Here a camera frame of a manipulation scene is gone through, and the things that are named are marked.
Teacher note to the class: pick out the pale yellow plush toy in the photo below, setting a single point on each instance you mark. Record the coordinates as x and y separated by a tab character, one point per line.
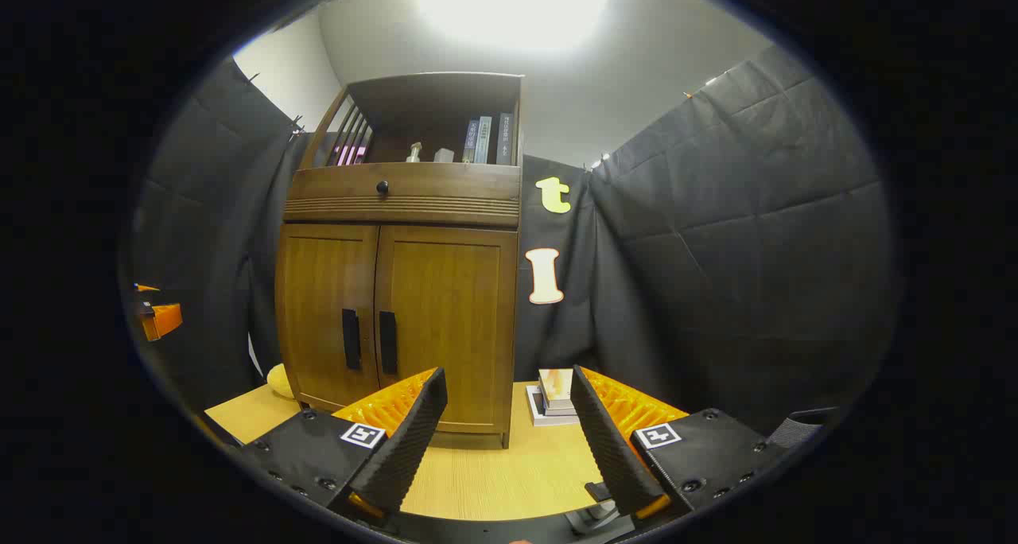
280	381

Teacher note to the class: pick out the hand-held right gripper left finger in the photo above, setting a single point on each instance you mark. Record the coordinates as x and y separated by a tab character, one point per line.
409	441

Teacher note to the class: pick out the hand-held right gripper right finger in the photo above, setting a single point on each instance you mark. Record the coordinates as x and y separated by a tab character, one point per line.
608	448

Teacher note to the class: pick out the small white box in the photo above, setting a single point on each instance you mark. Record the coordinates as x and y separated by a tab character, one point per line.
444	155

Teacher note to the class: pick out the large white book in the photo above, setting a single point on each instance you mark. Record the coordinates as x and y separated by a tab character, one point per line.
537	415

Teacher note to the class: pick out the dark blue book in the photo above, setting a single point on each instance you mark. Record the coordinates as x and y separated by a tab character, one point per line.
471	142

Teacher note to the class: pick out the pale grey book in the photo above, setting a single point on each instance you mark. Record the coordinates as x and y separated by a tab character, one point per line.
483	140

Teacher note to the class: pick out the large ceiling light panel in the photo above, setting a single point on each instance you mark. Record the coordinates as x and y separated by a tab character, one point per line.
509	7

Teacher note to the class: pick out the wooden shoe cabinet door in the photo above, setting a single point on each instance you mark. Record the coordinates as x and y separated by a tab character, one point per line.
322	305
453	305

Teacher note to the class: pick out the thin grey book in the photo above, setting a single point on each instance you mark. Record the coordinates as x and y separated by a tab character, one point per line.
561	409

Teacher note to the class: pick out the small pale figurine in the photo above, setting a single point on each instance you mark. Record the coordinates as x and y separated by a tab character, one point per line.
413	153

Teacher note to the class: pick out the wooden double-door shoe cabinet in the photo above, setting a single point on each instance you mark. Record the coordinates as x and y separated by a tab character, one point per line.
429	99

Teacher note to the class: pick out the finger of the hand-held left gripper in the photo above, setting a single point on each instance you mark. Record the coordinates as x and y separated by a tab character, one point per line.
163	320
146	288

